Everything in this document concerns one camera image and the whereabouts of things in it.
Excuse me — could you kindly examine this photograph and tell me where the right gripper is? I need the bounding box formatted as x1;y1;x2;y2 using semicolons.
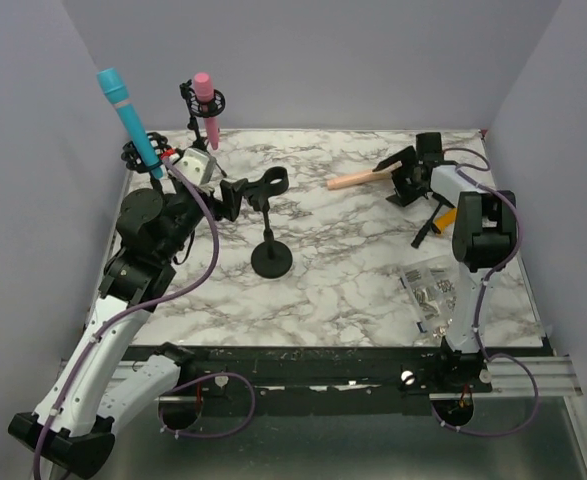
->
376;147;427;208

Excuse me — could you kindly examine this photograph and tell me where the beige microphone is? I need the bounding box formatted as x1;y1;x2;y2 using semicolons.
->
326;161;402;190

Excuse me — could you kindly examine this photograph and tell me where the black clip mic stand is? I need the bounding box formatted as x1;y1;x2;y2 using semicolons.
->
243;166;293;279

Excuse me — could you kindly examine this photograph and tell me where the black shock-mount mic stand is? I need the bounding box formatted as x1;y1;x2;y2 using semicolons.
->
120;132;171;194

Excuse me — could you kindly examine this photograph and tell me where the blue microphone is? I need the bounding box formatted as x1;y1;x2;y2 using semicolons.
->
97;68;163;180

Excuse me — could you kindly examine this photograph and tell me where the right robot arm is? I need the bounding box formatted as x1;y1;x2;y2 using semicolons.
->
376;132;520;392

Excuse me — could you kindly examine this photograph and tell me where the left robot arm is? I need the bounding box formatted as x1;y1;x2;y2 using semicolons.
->
8;178;245;479

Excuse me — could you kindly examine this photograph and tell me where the black tripod mic stand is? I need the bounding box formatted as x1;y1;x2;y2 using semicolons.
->
179;78;226;153

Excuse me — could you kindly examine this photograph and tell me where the pink microphone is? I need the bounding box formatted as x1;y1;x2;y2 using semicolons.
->
193;72;219;150

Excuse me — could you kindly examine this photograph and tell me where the clear plastic parts box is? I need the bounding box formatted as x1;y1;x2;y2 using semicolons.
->
401;256;458;344

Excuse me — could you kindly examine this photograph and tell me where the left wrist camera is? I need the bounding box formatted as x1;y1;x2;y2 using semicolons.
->
169;148;216;186

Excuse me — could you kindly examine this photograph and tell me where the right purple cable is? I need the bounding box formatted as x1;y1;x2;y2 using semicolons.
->
430;148;542;440

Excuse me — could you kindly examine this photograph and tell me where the purple cable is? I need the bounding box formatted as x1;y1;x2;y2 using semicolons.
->
430;148;542;440
32;154;220;480

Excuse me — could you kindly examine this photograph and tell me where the orange handled tool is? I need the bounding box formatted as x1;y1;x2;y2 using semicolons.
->
411;200;457;249

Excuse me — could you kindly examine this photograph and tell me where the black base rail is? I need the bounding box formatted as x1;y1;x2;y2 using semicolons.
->
122;344;581;418

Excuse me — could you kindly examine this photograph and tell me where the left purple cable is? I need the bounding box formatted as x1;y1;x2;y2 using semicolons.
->
32;154;220;480

